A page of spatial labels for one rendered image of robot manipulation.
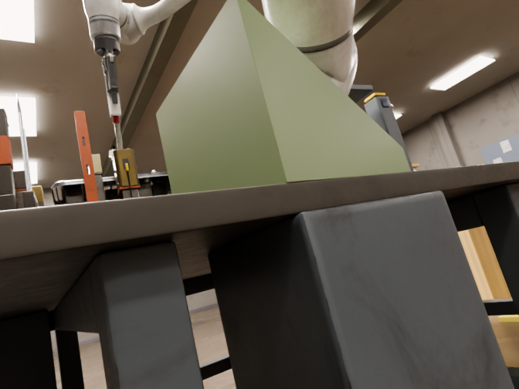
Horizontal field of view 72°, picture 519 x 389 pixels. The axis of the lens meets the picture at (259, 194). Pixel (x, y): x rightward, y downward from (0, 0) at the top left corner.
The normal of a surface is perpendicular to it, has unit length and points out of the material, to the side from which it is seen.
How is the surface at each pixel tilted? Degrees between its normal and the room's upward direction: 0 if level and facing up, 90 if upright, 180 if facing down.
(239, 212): 90
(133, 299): 90
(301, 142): 90
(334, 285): 90
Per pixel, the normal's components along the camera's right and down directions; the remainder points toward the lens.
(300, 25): -0.24, 0.80
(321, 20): 0.17, 0.77
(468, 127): -0.83, 0.09
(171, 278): 0.50, -0.30
